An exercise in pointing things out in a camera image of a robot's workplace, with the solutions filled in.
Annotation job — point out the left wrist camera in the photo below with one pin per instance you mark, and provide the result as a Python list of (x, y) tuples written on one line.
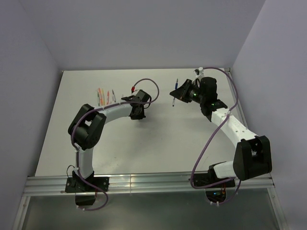
[(134, 90)]

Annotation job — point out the aluminium mounting rail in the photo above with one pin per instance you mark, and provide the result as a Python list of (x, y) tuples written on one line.
[(118, 184)]

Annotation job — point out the orange highlighter pen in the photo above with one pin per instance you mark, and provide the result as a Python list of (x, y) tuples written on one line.
[(103, 97)]

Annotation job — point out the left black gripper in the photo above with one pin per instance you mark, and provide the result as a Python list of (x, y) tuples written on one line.
[(139, 117)]

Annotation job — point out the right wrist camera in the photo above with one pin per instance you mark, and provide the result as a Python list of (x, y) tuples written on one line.
[(198, 76)]

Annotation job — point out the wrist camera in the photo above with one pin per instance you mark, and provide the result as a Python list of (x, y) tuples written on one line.
[(198, 76), (134, 90)]

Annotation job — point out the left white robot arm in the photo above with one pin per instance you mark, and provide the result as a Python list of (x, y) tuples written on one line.
[(87, 126)]

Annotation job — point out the yellow highlighter pen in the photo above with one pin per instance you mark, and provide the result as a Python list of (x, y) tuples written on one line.
[(100, 97)]

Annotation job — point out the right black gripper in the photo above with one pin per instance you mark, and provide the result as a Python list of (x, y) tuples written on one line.
[(182, 92)]

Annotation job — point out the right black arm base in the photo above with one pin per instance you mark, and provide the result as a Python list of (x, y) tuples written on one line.
[(209, 179)]

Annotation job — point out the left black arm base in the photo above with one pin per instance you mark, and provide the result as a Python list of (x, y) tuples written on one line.
[(75, 184)]

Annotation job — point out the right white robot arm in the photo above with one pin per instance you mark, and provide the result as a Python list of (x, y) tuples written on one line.
[(253, 153)]

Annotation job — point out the red highlighter pen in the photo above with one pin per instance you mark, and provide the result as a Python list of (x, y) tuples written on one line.
[(108, 101)]

